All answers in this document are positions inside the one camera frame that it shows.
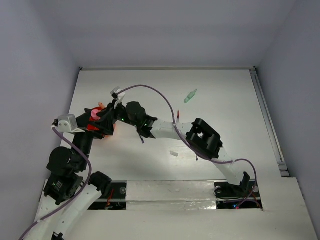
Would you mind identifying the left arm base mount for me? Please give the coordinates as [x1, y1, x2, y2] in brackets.
[88, 181, 127, 211]

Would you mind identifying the purple gel pen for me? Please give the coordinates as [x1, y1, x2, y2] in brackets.
[138, 133, 145, 144]

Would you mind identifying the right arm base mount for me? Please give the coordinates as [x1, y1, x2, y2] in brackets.
[213, 172, 263, 210]

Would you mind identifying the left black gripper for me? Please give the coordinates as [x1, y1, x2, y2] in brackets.
[73, 109, 115, 169]

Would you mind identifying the red gel pen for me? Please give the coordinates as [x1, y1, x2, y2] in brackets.
[176, 109, 180, 123]

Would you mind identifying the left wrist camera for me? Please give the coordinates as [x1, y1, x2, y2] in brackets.
[52, 114, 85, 134]

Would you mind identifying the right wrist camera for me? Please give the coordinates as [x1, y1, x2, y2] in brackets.
[110, 86, 126, 109]

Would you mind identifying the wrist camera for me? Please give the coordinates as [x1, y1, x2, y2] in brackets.
[110, 86, 126, 109]
[52, 114, 85, 134]

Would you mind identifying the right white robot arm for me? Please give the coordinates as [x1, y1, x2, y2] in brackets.
[98, 101, 250, 196]

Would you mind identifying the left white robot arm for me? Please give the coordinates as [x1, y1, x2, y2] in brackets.
[27, 107, 115, 240]

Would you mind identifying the orange pen holder cup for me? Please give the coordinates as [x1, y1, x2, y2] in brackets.
[87, 105, 116, 138]

